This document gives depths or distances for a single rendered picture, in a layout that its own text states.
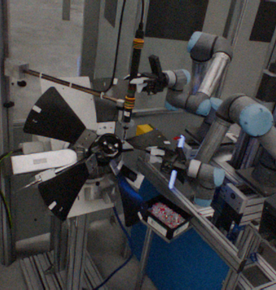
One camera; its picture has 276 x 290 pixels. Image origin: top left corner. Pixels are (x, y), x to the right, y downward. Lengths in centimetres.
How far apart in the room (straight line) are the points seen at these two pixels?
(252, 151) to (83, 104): 98
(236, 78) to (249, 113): 410
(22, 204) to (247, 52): 400
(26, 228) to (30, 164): 116
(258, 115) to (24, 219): 177
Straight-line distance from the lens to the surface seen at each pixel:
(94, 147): 146
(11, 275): 254
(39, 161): 152
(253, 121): 137
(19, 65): 173
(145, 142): 160
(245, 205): 179
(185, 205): 181
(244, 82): 555
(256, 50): 547
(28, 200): 246
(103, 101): 159
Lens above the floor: 193
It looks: 28 degrees down
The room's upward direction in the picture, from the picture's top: 9 degrees clockwise
